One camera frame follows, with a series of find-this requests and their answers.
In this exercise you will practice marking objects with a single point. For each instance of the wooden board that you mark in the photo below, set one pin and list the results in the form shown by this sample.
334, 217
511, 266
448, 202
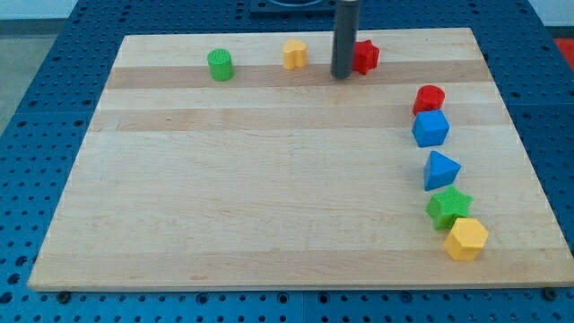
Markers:
290, 179

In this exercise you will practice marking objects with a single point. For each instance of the yellow heart block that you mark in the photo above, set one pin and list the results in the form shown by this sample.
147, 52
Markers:
295, 54

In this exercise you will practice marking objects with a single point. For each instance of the green cylinder block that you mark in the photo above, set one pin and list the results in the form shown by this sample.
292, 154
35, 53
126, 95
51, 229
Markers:
220, 64

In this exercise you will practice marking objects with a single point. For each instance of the red star block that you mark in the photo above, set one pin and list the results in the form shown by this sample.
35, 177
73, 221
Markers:
365, 56

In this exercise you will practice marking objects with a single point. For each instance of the blue cube block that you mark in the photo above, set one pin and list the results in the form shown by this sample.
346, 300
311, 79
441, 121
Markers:
430, 128

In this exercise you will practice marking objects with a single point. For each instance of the blue triangle block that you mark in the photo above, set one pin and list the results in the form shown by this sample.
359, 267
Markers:
439, 171

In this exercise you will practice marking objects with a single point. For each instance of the red cylinder block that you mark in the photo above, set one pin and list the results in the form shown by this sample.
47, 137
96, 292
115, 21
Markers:
429, 97

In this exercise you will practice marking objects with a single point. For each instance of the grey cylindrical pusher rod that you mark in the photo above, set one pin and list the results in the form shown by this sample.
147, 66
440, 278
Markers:
347, 16

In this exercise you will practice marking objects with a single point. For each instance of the green star block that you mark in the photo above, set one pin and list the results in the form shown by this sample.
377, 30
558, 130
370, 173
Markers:
447, 206

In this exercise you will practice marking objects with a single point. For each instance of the yellow hexagon block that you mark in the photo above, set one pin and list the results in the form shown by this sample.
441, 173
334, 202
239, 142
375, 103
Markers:
466, 239

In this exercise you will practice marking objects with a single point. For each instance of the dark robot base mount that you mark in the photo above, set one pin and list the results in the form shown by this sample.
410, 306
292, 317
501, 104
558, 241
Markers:
286, 7

